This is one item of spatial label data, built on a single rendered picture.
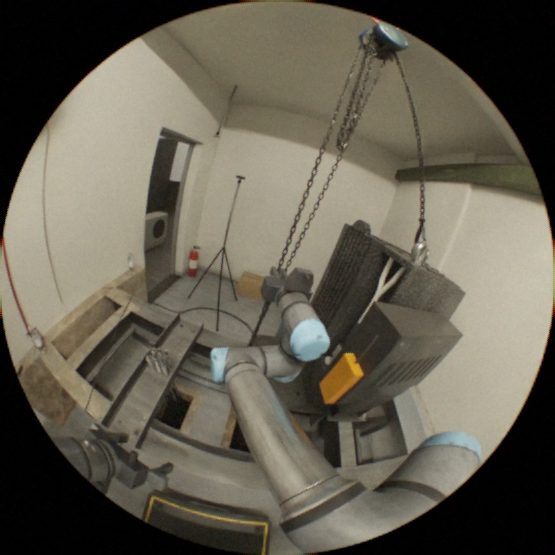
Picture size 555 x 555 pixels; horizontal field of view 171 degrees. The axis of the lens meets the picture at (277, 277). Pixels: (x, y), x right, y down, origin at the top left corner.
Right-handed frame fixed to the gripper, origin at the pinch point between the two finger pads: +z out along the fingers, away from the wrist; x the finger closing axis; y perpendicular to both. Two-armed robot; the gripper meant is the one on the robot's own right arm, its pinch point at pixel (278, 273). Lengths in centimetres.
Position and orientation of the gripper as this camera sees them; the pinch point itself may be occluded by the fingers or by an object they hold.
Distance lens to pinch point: 59.4
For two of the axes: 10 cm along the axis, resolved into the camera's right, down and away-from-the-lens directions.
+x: 9.3, 1.8, 3.3
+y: -3.2, 8.6, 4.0
